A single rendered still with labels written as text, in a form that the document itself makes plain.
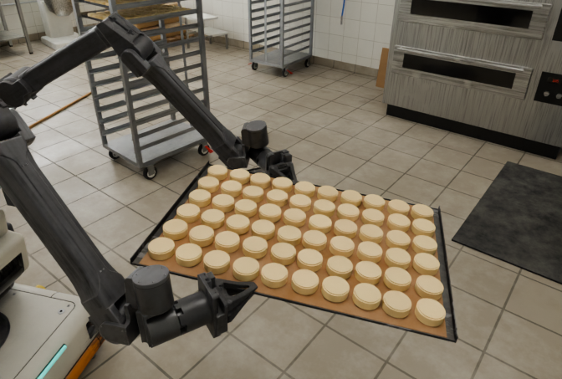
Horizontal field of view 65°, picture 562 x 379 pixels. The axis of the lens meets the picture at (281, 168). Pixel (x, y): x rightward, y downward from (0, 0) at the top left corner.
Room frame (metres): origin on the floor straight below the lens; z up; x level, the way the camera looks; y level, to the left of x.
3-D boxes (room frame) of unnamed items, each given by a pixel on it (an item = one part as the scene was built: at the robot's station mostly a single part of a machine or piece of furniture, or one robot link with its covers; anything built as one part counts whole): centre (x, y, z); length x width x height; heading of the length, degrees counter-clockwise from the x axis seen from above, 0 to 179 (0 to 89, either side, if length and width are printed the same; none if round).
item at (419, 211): (0.85, -0.34, 0.97); 0.05 x 0.05 x 0.02
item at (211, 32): (6.22, 1.06, 0.23); 0.44 x 0.44 x 0.46; 44
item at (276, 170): (0.99, -0.01, 0.98); 0.09 x 0.07 x 0.07; 32
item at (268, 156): (1.05, 0.02, 0.99); 0.07 x 0.07 x 0.10; 32
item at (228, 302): (0.57, 0.08, 0.98); 0.09 x 0.07 x 0.07; 122
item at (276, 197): (0.87, 0.01, 1.00); 0.05 x 0.05 x 0.02
